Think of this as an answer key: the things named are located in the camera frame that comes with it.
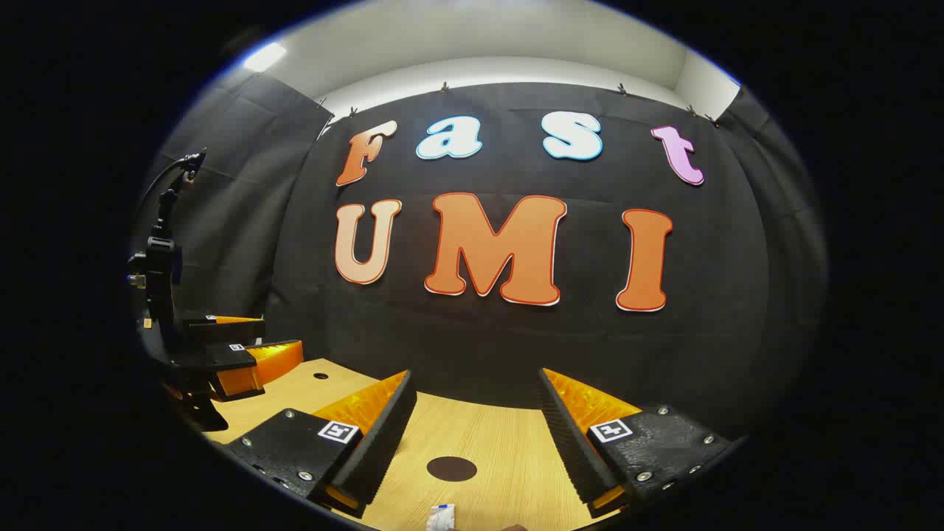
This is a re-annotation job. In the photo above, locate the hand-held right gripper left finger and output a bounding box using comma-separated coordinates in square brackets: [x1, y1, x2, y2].
[221, 370, 418, 519]

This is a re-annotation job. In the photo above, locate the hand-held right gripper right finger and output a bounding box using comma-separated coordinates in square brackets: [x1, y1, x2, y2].
[537, 367, 738, 518]

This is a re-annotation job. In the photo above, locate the dark round coaster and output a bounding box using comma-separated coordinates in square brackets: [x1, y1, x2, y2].
[426, 456, 478, 483]

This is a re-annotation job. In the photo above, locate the wooden desktop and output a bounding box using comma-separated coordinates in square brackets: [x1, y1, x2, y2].
[203, 358, 642, 531]

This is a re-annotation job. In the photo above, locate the black backdrop cloth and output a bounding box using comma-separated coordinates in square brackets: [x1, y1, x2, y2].
[264, 81, 769, 415]

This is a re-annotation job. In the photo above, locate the plain black cloth panel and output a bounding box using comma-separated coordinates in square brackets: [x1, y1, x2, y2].
[139, 70, 334, 327]
[714, 87, 828, 432]

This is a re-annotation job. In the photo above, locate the ceiling light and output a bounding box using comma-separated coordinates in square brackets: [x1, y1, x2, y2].
[243, 42, 288, 73]

